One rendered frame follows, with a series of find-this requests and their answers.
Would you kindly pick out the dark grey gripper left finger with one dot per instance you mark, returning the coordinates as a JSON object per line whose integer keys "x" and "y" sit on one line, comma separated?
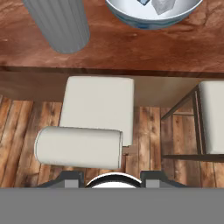
{"x": 68, "y": 177}

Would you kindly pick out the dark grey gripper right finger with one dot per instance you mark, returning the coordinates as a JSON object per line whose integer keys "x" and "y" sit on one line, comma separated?
{"x": 154, "y": 176}

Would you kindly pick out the ribbed clear glass cup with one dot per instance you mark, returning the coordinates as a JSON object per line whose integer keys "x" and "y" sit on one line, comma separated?
{"x": 61, "y": 23}

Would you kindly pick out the white and blue ice bowl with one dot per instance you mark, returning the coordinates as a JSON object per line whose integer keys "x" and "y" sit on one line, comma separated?
{"x": 151, "y": 17}

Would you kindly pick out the clear ice cube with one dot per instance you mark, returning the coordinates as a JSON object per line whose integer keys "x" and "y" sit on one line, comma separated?
{"x": 143, "y": 1}
{"x": 162, "y": 5}

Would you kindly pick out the white and black round object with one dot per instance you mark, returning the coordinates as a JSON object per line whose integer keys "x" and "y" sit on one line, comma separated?
{"x": 113, "y": 180}

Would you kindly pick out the cream cushioned stool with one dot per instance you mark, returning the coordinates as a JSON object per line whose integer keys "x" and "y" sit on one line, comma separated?
{"x": 204, "y": 122}
{"x": 96, "y": 116}

